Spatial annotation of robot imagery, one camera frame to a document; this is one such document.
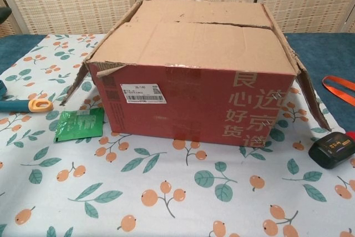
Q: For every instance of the black case with gold print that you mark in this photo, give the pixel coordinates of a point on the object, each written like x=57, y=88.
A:
x=330, y=151

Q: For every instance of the green foil sachet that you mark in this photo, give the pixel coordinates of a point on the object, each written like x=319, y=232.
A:
x=79, y=124

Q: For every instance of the teal tool with orange end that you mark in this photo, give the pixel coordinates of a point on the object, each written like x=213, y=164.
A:
x=16, y=105

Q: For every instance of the red cardboard box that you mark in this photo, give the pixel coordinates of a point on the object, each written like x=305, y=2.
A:
x=180, y=103

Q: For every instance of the silver and black left hand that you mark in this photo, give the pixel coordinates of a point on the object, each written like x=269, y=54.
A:
x=4, y=16

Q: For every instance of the small red object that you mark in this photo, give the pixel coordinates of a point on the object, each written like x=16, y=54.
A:
x=351, y=135

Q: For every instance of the orange ribbon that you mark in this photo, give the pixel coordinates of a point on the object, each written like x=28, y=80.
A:
x=337, y=90

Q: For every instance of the white fruit-print tablecloth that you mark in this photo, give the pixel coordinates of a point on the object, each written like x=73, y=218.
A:
x=166, y=192

